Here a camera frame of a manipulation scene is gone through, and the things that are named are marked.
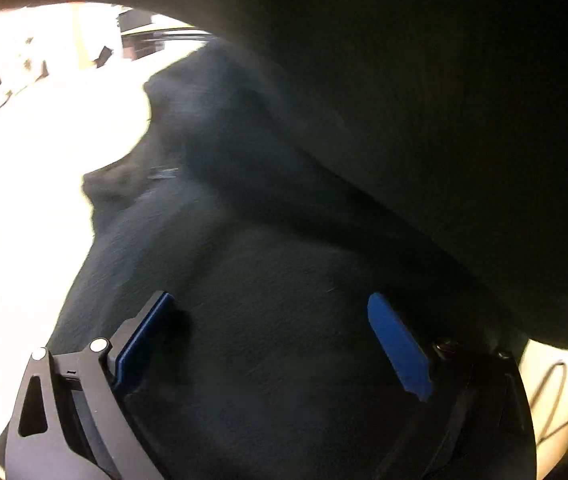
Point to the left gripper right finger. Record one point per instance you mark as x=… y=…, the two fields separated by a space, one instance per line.
x=473 y=419

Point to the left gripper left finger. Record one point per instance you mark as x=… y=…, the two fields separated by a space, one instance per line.
x=68 y=420

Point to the black fleece zip jacket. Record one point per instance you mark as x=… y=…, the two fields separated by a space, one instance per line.
x=313 y=153

